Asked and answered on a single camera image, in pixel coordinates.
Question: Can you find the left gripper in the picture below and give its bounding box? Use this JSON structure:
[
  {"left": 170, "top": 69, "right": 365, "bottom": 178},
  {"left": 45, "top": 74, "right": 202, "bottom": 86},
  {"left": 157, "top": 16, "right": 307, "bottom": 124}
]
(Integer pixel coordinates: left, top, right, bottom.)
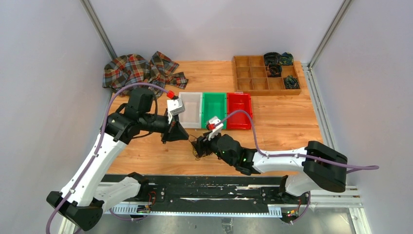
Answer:
[{"left": 140, "top": 111, "right": 189, "bottom": 144}]

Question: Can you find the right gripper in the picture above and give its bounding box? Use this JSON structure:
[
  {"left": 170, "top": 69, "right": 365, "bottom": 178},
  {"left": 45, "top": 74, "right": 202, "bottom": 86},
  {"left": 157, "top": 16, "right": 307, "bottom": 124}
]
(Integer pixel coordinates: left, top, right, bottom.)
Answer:
[{"left": 192, "top": 129, "right": 235, "bottom": 166}]

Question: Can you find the cable bundle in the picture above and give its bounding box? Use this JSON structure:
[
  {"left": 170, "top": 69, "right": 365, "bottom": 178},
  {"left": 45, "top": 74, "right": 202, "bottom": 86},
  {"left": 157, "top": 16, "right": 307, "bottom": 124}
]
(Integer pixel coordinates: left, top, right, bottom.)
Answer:
[{"left": 188, "top": 135, "right": 210, "bottom": 161}]

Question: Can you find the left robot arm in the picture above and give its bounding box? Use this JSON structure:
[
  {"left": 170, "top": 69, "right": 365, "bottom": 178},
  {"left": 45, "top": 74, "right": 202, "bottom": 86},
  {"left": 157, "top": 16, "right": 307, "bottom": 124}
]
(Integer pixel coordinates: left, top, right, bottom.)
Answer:
[{"left": 46, "top": 87, "right": 189, "bottom": 231}]

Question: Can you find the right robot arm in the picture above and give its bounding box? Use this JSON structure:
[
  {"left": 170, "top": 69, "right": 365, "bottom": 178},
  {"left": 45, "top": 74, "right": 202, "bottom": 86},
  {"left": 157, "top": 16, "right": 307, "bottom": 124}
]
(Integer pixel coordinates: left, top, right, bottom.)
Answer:
[{"left": 191, "top": 134, "right": 348, "bottom": 203}]

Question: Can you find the white plastic bin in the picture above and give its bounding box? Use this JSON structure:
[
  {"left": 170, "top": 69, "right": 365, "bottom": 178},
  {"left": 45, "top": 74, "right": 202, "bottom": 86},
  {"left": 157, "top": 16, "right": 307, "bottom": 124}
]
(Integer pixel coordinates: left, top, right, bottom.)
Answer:
[{"left": 178, "top": 92, "right": 203, "bottom": 129}]

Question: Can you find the green plastic bin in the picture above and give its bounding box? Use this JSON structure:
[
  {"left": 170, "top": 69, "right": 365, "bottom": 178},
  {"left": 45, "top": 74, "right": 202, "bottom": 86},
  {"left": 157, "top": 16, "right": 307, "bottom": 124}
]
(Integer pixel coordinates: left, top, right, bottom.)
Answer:
[{"left": 201, "top": 92, "right": 227, "bottom": 129}]

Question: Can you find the red plastic bin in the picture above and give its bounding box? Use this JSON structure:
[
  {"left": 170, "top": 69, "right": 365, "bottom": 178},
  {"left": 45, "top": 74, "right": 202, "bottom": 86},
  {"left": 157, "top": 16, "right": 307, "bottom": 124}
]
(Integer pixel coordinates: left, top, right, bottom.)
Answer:
[{"left": 226, "top": 93, "right": 253, "bottom": 131}]

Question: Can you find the wooden compartment tray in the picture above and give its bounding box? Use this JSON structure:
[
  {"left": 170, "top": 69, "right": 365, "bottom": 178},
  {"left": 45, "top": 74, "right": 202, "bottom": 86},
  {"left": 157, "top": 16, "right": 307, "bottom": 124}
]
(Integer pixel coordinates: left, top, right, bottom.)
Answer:
[{"left": 231, "top": 55, "right": 303, "bottom": 96}]

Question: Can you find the plaid cloth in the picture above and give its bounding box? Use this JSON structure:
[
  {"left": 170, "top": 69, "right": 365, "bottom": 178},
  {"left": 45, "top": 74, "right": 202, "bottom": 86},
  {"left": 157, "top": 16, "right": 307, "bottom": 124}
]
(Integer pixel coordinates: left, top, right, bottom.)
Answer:
[{"left": 102, "top": 51, "right": 189, "bottom": 93}]

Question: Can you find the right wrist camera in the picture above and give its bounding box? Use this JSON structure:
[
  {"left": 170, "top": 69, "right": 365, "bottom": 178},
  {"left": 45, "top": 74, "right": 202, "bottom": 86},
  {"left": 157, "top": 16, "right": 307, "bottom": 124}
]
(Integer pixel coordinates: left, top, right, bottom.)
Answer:
[{"left": 207, "top": 116, "right": 224, "bottom": 140}]

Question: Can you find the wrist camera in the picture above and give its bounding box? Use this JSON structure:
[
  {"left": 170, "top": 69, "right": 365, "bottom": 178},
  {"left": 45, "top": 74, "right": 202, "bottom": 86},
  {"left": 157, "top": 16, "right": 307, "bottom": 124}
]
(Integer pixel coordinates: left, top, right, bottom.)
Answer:
[
  {"left": 167, "top": 98, "right": 186, "bottom": 124},
  {"left": 207, "top": 116, "right": 224, "bottom": 140}
]

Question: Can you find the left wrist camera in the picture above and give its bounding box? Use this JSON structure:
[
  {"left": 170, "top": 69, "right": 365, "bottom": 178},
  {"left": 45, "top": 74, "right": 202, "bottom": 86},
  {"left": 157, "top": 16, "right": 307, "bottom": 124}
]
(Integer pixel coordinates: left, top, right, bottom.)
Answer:
[{"left": 167, "top": 98, "right": 186, "bottom": 124}]

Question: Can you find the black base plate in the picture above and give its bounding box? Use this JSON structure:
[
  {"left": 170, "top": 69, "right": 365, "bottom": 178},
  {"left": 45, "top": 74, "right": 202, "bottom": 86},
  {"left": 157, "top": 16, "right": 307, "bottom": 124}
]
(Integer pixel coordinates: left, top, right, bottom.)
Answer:
[{"left": 125, "top": 175, "right": 310, "bottom": 214}]

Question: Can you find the dark coiled cable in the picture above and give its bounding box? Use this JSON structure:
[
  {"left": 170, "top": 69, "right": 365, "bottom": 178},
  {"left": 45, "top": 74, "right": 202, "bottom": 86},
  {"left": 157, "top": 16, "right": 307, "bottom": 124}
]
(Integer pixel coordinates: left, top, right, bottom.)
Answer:
[{"left": 266, "top": 63, "right": 283, "bottom": 78}]

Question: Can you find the black coiled cable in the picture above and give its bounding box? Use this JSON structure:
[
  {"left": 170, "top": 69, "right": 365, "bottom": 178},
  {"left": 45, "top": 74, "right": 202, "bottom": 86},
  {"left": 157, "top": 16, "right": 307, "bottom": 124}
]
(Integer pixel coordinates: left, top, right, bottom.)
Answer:
[{"left": 263, "top": 52, "right": 282, "bottom": 66}]

